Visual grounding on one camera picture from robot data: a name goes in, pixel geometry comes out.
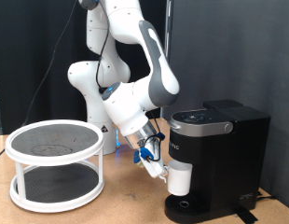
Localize dark grey backdrop panel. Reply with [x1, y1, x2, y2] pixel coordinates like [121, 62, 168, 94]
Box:
[164, 0, 289, 211]

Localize black Keurig coffee machine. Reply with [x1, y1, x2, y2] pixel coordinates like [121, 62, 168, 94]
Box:
[164, 99, 271, 224]

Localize vertical metal pole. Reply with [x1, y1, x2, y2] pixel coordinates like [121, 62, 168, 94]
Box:
[159, 0, 174, 60]

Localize blue cable clip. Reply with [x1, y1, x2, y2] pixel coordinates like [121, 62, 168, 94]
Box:
[139, 132, 167, 162]

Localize blue mounted wrist camera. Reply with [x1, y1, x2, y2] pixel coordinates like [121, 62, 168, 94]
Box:
[132, 149, 144, 167]

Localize black curtain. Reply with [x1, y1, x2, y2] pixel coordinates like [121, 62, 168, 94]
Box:
[0, 0, 168, 135]

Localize white two-tier turntable rack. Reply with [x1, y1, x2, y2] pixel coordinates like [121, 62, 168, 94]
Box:
[4, 119, 105, 214]

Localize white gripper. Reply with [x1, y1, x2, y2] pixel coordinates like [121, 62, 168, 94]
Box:
[139, 139, 171, 184]

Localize black power cord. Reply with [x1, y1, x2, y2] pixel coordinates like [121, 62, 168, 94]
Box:
[255, 190, 278, 202]

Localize white mug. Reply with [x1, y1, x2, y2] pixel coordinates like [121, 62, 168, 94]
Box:
[166, 160, 194, 197]

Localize black tape strip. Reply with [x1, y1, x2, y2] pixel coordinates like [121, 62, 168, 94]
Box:
[236, 209, 259, 224]

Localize black cable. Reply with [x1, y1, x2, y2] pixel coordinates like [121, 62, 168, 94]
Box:
[0, 0, 111, 160]

